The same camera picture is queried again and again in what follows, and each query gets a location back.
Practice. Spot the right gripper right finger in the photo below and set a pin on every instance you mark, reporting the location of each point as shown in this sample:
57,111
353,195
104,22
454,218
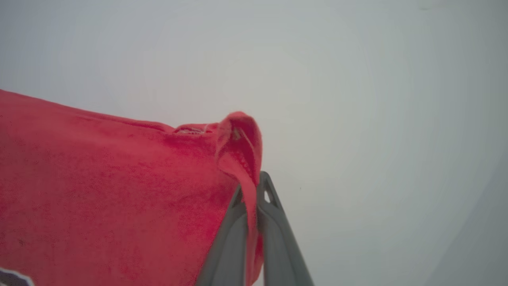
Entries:
281,254

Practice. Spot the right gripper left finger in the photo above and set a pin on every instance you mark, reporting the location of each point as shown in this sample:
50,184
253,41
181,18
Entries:
226,254

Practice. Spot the red garment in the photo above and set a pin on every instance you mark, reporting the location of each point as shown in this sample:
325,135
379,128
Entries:
99,190

